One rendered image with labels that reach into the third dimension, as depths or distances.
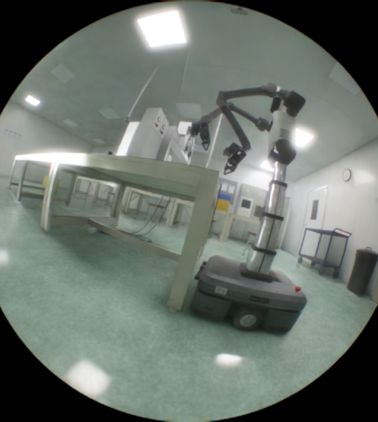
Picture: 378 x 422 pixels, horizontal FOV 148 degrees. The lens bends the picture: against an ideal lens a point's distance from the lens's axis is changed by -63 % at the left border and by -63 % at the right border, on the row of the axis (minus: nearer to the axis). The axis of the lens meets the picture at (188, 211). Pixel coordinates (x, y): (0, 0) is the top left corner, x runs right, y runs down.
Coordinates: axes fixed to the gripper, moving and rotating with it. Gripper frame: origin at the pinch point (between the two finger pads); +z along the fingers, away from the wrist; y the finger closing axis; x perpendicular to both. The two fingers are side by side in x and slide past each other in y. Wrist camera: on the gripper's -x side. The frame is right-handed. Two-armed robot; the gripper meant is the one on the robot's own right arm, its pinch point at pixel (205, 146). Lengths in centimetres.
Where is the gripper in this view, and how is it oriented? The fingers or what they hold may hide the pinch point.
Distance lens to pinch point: 105.2
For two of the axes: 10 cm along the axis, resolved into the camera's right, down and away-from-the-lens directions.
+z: 0.0, 10.0, -0.5
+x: 9.8, -0.1, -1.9
